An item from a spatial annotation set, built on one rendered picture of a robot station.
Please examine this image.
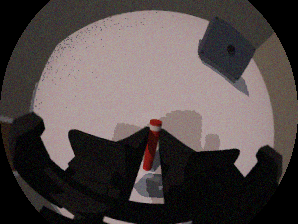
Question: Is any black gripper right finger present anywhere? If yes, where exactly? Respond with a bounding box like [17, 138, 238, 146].
[158, 129, 241, 204]

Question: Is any dark grey flat panel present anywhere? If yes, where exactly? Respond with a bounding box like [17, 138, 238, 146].
[197, 15, 255, 80]

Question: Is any red peg with white band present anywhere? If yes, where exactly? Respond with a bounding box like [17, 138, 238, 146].
[142, 119, 162, 171]

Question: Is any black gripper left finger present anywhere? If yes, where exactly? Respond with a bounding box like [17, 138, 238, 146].
[68, 127, 149, 200]

